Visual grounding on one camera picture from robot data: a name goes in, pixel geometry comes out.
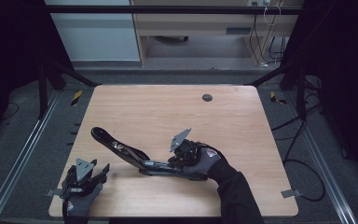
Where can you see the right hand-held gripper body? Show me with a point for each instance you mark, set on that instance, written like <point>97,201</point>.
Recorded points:
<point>188,152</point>

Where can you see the grey metal table bracket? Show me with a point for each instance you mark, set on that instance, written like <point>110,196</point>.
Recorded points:
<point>51,192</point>
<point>291,193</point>

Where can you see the black metal frame strut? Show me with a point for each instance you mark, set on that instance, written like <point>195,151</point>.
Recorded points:
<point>62,74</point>
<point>292,77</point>

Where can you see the aluminium floor rail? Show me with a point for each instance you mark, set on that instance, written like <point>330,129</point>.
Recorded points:
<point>21,158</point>
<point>323,168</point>

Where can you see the black curtain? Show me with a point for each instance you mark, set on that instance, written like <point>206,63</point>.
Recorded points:
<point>345,62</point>
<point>9,53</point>

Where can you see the black horizontal frame bar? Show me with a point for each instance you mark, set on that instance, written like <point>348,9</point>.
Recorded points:
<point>167,9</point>

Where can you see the person's right hand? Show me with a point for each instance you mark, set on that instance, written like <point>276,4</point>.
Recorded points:
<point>209,160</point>

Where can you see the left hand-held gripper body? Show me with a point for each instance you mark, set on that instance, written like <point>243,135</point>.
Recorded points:
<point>79,183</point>

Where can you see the light wooden desk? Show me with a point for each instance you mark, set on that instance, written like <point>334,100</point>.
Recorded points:
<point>195,25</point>

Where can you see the white cabinet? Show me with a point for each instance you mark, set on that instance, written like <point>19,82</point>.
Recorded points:
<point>96,37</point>

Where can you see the black stapler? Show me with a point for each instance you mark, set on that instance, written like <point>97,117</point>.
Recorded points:
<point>127,154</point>

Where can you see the yellow tool right floor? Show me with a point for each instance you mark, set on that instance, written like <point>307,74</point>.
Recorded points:
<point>276,99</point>

